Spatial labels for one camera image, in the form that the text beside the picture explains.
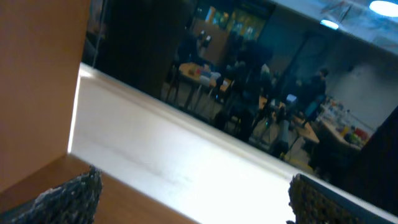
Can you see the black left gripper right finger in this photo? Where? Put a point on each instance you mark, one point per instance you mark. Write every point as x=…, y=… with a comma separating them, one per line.
x=313, y=203

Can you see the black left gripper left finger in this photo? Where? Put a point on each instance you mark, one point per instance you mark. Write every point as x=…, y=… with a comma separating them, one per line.
x=73, y=202

